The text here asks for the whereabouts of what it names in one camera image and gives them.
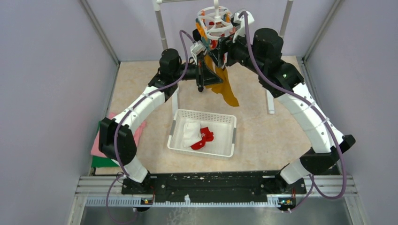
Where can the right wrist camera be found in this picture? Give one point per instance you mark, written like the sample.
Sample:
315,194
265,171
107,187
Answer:
240,17

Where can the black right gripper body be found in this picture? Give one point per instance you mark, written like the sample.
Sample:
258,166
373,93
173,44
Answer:
237,52

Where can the red snowflake sock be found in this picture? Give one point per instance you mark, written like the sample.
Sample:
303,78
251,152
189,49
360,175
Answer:
206,135

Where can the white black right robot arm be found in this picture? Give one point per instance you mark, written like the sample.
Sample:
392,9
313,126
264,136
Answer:
286,84

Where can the white plastic clip hanger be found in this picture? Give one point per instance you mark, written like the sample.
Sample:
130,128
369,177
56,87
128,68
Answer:
216,21

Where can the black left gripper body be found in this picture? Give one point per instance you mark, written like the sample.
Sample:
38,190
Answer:
199,75

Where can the mustard yellow sock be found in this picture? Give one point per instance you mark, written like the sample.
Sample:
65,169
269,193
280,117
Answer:
223,88

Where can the green cloth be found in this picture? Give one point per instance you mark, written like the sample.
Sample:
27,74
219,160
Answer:
98,159

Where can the white plastic basket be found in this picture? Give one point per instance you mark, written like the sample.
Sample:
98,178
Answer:
222,125

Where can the white cable duct strip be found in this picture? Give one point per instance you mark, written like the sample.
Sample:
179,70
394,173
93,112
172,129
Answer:
138,202

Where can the white metal drying rack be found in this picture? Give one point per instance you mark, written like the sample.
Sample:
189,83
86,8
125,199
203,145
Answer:
175,98

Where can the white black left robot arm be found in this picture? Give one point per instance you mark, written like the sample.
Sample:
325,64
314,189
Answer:
116,139

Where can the white sock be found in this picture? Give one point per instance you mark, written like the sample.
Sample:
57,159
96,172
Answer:
191,134

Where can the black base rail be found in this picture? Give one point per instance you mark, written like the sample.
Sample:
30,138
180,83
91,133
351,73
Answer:
213,187

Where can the orange clothespin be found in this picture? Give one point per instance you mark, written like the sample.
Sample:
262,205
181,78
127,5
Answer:
201,34

